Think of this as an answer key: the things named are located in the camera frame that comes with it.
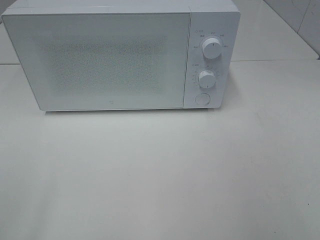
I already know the white timer knob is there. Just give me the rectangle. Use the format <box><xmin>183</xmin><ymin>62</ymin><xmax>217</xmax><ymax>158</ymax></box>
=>
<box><xmin>198</xmin><ymin>70</ymin><xmax>217</xmax><ymax>89</ymax></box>

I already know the white microwave door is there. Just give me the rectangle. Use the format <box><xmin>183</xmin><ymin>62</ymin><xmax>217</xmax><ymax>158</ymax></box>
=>
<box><xmin>3</xmin><ymin>13</ymin><xmax>190</xmax><ymax>111</ymax></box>

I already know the round white door button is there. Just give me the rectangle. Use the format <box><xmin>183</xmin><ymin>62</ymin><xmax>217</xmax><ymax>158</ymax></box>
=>
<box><xmin>195</xmin><ymin>93</ymin><xmax>211</xmax><ymax>106</ymax></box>

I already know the white microwave oven body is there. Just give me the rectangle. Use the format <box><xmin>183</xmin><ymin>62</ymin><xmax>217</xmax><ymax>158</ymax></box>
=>
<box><xmin>1</xmin><ymin>0</ymin><xmax>241</xmax><ymax>110</ymax></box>

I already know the upper white power knob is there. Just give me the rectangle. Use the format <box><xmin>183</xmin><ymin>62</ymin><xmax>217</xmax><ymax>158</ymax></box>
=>
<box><xmin>200</xmin><ymin>36</ymin><xmax>223</xmax><ymax>60</ymax></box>

